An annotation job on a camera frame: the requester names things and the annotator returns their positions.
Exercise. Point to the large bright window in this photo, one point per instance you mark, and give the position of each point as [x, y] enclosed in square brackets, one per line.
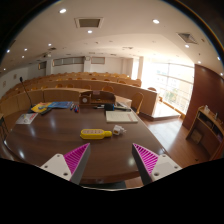
[173, 86]

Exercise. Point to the wooden shelf unit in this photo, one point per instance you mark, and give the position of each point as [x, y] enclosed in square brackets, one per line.
[205, 133]

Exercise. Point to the low wooden platform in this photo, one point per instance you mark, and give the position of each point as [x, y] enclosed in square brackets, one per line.
[163, 111]

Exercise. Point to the black gooseneck microphone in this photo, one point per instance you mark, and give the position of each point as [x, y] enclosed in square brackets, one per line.
[26, 95]

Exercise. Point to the red marker pen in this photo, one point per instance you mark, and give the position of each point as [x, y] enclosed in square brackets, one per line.
[77, 109]

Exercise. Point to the wooden desk organizer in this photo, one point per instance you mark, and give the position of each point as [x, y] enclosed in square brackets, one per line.
[100, 99]

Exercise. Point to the wooden chair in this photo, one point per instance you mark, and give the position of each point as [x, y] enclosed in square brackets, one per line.
[137, 101]

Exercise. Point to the yellow book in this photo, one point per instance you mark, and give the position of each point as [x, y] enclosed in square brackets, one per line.
[40, 108]

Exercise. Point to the black remote control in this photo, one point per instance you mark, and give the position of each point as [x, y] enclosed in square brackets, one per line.
[46, 111]

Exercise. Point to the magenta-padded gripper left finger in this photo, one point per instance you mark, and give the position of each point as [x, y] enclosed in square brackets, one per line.
[56, 166]

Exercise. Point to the rows of wooden lecture desks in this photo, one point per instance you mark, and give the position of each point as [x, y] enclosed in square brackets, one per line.
[126, 90]

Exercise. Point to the blue marker pen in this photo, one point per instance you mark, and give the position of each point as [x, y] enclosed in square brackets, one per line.
[72, 106]

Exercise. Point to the square ceiling vent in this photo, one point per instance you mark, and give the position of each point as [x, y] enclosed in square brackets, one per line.
[88, 22]
[187, 38]

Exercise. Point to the white charger block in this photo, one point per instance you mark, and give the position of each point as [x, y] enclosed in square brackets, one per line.
[117, 130]

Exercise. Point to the white printed leaflet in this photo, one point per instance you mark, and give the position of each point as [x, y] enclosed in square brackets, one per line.
[26, 118]

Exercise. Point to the yellow power strip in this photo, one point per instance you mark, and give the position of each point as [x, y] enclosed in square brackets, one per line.
[93, 134]

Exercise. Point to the black handheld microphone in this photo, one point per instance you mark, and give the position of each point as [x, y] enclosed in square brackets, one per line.
[109, 107]

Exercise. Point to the black and white marker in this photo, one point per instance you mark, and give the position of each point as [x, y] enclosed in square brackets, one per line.
[99, 107]

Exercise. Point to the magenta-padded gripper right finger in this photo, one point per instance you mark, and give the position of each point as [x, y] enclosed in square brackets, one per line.
[165, 166]

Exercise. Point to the round ceiling lights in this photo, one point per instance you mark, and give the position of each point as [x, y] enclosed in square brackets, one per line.
[62, 10]

